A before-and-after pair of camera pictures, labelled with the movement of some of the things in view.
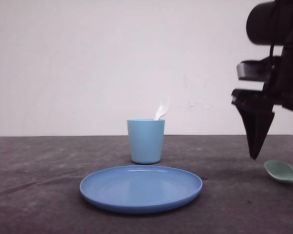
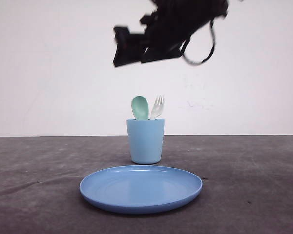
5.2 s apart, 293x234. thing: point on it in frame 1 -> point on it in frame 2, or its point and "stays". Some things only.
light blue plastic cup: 146,140 stays
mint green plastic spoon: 283,171 -> 140,107
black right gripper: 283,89 -> 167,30
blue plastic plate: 135,189 stays
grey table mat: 35,181 stays
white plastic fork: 163,109 -> 157,107
